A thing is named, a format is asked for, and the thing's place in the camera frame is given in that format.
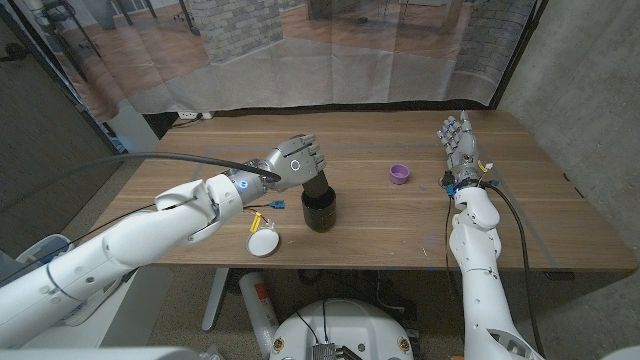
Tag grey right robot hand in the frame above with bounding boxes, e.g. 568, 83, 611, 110
435, 110, 485, 190

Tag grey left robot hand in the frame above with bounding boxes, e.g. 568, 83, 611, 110
247, 132, 328, 194

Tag black glasses case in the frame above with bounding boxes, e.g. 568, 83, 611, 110
301, 169, 332, 199

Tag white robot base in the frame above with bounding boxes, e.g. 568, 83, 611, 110
269, 298, 415, 360

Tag small purple cup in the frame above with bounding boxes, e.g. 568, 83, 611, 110
389, 163, 411, 186

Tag black mug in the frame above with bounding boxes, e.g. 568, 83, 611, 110
300, 185, 338, 234

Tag white round lid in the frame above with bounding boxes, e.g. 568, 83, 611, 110
245, 225, 281, 259

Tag printed backdrop sheet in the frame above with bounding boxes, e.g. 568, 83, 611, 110
9, 0, 540, 124

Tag white roll with orange label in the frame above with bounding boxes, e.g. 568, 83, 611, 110
238, 271, 280, 359

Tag white metal table leg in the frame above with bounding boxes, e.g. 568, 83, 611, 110
201, 267, 231, 333

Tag white panel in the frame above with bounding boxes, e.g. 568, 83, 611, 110
104, 99, 161, 157

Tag white plastic bin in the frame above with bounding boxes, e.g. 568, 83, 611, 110
14, 233, 76, 266

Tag white robot torso edge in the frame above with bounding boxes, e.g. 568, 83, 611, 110
0, 346, 224, 360

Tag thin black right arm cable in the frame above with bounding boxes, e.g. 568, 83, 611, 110
443, 193, 464, 301

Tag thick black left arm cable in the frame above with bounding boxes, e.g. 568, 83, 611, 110
0, 151, 283, 214

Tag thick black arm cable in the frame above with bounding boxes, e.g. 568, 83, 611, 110
482, 180, 547, 359
0, 151, 283, 214

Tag black backdrop frame pole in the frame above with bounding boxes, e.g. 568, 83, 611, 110
0, 0, 129, 162
488, 0, 550, 110

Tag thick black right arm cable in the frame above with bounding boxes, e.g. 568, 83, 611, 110
482, 180, 547, 359

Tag black tangled floor cables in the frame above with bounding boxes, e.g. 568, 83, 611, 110
294, 268, 419, 331

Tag black door handle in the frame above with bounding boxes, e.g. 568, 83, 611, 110
0, 42, 30, 64

